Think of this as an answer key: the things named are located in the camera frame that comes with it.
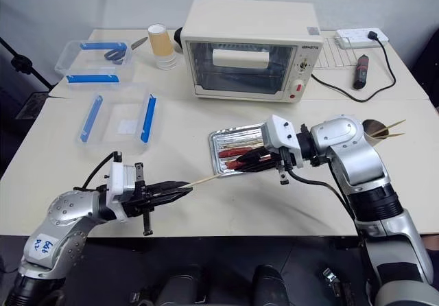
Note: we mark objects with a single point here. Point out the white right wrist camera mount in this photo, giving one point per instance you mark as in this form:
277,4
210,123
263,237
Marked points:
279,132

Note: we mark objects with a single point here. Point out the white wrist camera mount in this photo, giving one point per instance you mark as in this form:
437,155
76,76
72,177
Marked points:
279,132
116,182

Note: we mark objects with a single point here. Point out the black tripod stand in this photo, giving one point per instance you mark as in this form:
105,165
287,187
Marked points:
20,62

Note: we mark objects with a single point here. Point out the red sausage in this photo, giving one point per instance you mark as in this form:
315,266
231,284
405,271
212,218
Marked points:
231,153
230,165

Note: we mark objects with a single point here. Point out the grey knife blade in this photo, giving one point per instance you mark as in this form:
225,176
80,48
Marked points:
139,43

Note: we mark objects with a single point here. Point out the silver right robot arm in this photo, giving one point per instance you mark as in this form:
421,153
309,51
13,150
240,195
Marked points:
363,162

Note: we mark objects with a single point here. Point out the cream toaster oven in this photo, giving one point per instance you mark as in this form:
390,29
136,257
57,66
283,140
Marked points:
250,21

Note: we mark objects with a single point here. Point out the clear container with blue clips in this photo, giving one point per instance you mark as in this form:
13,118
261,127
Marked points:
73,59
116,114

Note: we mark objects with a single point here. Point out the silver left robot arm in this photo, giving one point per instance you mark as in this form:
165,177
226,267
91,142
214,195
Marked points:
65,213

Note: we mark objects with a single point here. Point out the dark rounded shape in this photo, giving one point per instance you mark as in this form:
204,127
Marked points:
181,290
269,285

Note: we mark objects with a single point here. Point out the dark blue scissors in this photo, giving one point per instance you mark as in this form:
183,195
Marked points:
115,55

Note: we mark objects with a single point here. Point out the metal buckle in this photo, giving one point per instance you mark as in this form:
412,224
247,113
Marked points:
332,278

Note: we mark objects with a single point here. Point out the clear plastic cup stack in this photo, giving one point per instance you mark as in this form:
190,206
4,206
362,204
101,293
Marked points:
167,62

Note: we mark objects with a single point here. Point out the silver foil tray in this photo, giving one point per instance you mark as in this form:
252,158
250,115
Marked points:
223,136

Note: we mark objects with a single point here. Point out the black round object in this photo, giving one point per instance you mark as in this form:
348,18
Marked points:
178,35

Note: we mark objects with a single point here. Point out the wooden skewer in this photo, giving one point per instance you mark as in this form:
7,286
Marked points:
394,125
202,180
394,135

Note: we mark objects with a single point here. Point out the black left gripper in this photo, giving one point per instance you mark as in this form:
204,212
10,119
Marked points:
137,199

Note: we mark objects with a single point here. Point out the white power strip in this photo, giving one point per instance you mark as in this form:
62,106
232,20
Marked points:
353,36

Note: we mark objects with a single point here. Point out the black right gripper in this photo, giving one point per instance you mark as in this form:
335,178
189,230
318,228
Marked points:
283,168

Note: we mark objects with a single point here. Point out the black and red lighter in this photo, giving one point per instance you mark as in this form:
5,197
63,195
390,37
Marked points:
361,72

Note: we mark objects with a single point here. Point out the brown paper cup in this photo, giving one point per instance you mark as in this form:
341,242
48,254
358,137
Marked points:
160,40

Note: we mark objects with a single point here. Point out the metal skewer cup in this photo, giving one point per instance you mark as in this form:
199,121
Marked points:
375,127

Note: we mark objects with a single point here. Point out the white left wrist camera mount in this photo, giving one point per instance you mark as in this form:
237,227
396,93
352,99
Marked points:
116,182

